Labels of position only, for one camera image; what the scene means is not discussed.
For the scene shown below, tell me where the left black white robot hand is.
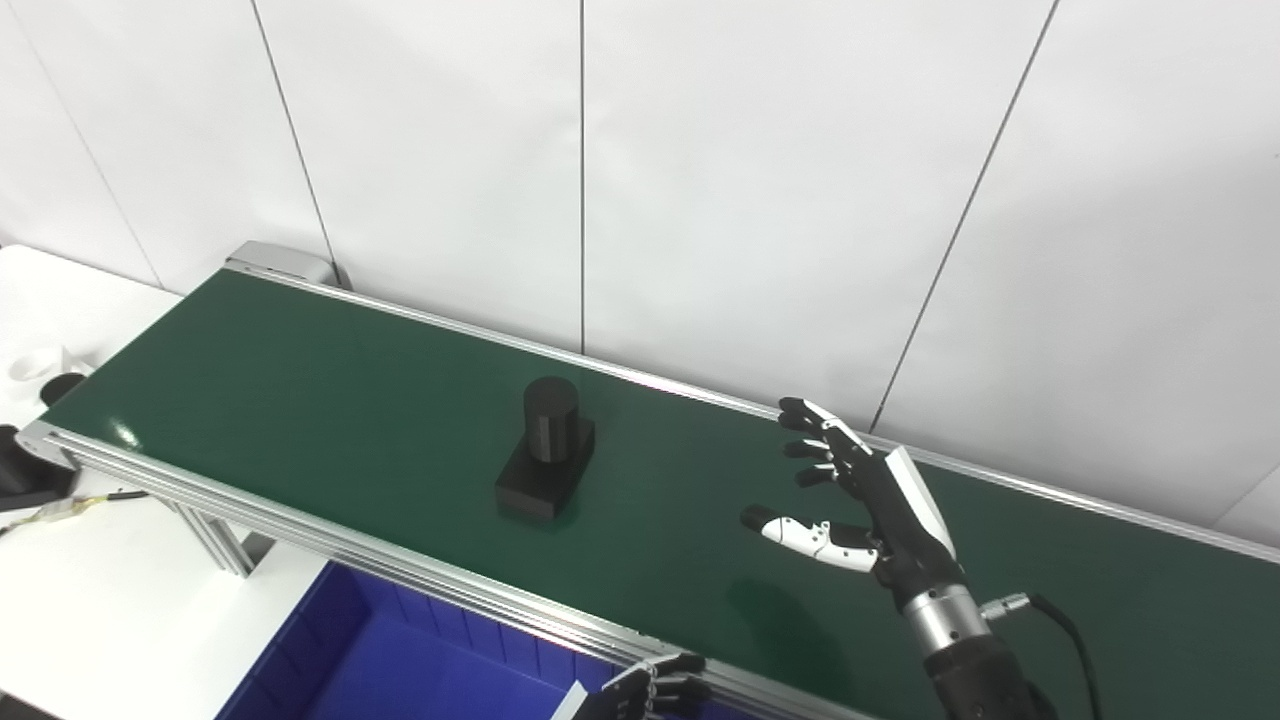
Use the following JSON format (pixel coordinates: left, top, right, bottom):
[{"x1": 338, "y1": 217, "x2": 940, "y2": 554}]
[{"x1": 545, "y1": 653, "x2": 713, "y2": 720}]

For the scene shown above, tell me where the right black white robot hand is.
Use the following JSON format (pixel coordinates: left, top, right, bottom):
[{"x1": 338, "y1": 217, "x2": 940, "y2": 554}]
[{"x1": 740, "y1": 397, "x2": 966, "y2": 611}]

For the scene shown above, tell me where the black cylinder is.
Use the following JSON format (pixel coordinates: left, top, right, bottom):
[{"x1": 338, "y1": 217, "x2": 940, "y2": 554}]
[{"x1": 495, "y1": 377, "x2": 597, "y2": 521}]

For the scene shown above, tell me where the blue plastic bin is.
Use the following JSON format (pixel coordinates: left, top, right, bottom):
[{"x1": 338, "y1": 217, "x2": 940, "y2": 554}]
[{"x1": 215, "y1": 560, "x2": 761, "y2": 720}]

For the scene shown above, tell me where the aluminium conveyor leg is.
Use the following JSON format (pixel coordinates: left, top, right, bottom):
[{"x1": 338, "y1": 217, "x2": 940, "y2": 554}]
[{"x1": 168, "y1": 500, "x2": 278, "y2": 579}]

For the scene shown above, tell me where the black block part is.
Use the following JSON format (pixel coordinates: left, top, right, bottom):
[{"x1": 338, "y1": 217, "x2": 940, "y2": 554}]
[{"x1": 0, "y1": 425, "x2": 77, "y2": 511}]

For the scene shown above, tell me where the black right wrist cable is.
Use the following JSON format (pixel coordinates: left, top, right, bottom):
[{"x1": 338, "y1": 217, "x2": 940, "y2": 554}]
[{"x1": 980, "y1": 592, "x2": 1103, "y2": 720}]

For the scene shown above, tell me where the green conveyor belt aluminium frame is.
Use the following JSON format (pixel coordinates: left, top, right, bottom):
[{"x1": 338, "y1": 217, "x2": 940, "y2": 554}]
[{"x1": 15, "y1": 240, "x2": 1280, "y2": 720}]

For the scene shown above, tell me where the thin black yellow cable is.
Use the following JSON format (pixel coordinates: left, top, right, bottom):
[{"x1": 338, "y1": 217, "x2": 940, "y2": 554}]
[{"x1": 0, "y1": 488, "x2": 151, "y2": 537}]

